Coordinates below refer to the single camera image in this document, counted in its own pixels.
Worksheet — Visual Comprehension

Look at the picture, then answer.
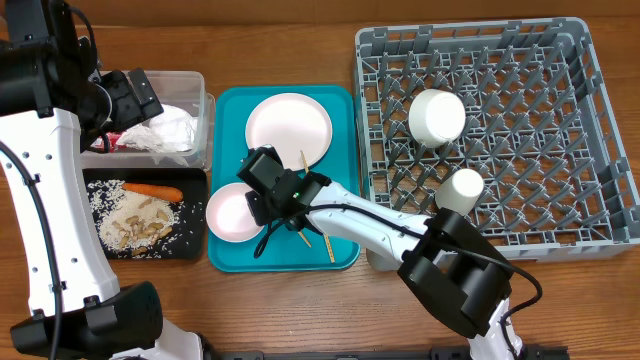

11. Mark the orange carrot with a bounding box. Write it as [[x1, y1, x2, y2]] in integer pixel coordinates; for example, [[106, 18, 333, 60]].
[[122, 183, 184, 202]]

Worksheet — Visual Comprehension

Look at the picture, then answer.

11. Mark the white tissue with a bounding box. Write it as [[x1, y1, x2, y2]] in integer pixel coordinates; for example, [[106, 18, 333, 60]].
[[148, 104, 198, 153]]

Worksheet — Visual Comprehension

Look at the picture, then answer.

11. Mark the pile of peanuts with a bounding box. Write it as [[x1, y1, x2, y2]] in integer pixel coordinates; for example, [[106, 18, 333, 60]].
[[101, 197, 174, 251]]

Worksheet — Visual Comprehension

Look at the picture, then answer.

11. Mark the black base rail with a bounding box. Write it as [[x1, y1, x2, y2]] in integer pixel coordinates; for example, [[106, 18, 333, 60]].
[[215, 345, 570, 360]]

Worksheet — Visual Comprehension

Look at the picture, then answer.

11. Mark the white round plate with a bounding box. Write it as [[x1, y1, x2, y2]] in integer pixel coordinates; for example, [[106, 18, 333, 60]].
[[245, 93, 333, 171]]

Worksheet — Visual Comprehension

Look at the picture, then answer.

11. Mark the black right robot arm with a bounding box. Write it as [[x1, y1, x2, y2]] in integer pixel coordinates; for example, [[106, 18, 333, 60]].
[[237, 146, 543, 359]]

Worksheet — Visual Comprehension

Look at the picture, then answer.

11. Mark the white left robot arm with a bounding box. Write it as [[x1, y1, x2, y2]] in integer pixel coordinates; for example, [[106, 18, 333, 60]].
[[1, 0, 216, 359]]

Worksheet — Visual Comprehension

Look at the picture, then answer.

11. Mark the black waste tray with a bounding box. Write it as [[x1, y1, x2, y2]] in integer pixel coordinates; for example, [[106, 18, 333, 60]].
[[83, 168, 208, 260]]

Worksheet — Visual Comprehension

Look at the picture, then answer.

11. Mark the clear plastic waste bin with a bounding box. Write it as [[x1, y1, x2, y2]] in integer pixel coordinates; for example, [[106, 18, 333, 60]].
[[81, 71, 215, 171]]

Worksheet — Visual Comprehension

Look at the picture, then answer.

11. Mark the wooden chopstick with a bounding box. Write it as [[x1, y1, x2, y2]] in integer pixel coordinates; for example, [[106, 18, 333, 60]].
[[300, 150, 335, 263], [298, 231, 312, 248]]

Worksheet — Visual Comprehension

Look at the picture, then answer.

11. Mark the red snack wrapper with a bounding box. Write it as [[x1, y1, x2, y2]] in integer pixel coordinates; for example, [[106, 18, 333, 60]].
[[91, 133, 124, 152]]

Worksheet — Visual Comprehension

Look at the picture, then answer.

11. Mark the white rice pile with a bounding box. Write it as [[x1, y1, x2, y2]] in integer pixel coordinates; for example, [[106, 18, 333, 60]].
[[87, 179, 204, 260]]

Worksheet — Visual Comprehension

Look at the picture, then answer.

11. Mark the grey dishwasher rack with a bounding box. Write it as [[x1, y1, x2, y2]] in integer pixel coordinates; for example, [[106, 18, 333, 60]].
[[354, 17, 639, 261]]

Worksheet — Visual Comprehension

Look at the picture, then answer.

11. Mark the cream plastic cup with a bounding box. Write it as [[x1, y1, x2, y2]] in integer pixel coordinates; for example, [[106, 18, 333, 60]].
[[435, 169, 484, 216]]

